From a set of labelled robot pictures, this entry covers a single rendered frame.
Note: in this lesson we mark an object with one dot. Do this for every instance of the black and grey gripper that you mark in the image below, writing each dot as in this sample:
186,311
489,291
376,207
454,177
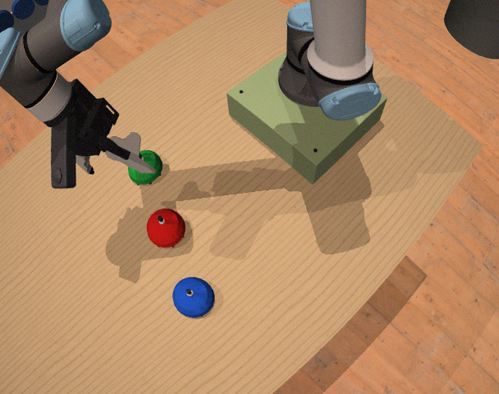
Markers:
93,124

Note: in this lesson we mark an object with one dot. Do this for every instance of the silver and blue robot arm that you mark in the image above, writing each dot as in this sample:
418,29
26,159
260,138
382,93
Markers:
336,73

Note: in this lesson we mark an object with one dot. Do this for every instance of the green bell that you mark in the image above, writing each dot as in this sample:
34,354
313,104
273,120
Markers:
151,158

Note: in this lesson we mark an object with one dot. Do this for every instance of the red dome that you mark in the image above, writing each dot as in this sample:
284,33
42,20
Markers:
166,227

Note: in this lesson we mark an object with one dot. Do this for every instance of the blue dome bell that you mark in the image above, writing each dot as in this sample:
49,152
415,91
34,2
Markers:
193,297

